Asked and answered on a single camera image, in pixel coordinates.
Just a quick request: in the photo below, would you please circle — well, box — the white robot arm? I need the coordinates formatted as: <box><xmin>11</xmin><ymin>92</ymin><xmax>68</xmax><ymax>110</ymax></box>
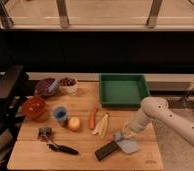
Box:
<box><xmin>123</xmin><ymin>97</ymin><xmax>194</xmax><ymax>147</ymax></box>

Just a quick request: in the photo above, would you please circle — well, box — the black handled peeler tool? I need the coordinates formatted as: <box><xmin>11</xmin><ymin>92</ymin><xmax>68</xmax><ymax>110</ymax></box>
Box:
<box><xmin>37</xmin><ymin>126</ymin><xmax>80</xmax><ymax>156</ymax></box>

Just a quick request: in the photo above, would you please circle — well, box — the black equipment stand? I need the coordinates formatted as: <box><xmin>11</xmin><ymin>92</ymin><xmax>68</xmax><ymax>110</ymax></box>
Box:
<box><xmin>0</xmin><ymin>64</ymin><xmax>29</xmax><ymax>161</ymax></box>

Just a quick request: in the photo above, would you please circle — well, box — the wooden cutting board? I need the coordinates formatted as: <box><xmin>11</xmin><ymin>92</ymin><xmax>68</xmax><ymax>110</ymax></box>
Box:
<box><xmin>8</xmin><ymin>82</ymin><xmax>163</xmax><ymax>171</ymax></box>

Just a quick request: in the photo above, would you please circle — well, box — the green plastic tray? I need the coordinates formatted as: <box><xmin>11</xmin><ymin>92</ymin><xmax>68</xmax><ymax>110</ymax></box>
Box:
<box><xmin>99</xmin><ymin>74</ymin><xmax>150</xmax><ymax>108</ymax></box>

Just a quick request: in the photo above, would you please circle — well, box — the blue cup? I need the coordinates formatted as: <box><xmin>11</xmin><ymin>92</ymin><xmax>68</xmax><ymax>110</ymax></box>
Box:
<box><xmin>53</xmin><ymin>106</ymin><xmax>68</xmax><ymax>127</ymax></box>

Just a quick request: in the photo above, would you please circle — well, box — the purple bowl with spoon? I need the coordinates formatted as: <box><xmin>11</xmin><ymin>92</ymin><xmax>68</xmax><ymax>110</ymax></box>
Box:
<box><xmin>34</xmin><ymin>78</ymin><xmax>59</xmax><ymax>97</ymax></box>

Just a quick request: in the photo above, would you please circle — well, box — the yellow apple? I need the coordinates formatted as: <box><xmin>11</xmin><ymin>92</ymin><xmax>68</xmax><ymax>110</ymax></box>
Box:
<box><xmin>68</xmin><ymin>117</ymin><xmax>81</xmax><ymax>131</ymax></box>

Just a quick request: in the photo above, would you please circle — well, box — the black rectangular block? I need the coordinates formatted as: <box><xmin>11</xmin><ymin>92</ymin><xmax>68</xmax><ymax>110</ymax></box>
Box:
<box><xmin>95</xmin><ymin>141</ymin><xmax>119</xmax><ymax>161</ymax></box>

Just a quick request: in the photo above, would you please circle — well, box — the orange carrot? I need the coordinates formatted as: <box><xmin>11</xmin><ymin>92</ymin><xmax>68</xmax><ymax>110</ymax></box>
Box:
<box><xmin>89</xmin><ymin>108</ymin><xmax>98</xmax><ymax>129</ymax></box>

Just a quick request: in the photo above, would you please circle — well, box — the light blue towel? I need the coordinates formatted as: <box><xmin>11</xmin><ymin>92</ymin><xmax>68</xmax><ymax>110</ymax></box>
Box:
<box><xmin>114</xmin><ymin>131</ymin><xmax>139</xmax><ymax>154</ymax></box>

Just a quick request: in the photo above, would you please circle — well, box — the white bowl of red fruit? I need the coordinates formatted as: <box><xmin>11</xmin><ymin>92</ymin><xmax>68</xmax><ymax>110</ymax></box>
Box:
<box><xmin>60</xmin><ymin>77</ymin><xmax>77</xmax><ymax>95</ymax></box>

